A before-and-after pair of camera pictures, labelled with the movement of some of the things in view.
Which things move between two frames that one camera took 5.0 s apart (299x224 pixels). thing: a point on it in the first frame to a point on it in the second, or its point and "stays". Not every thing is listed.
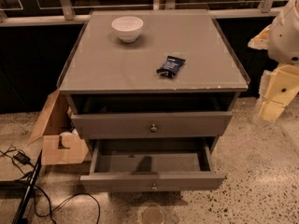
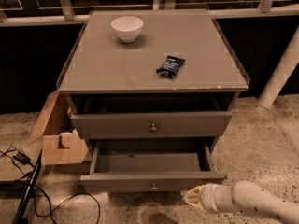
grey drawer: (151, 124) stays
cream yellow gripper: (285, 39) to (207, 197)
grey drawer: (151, 164) stays
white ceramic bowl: (127, 27) stays
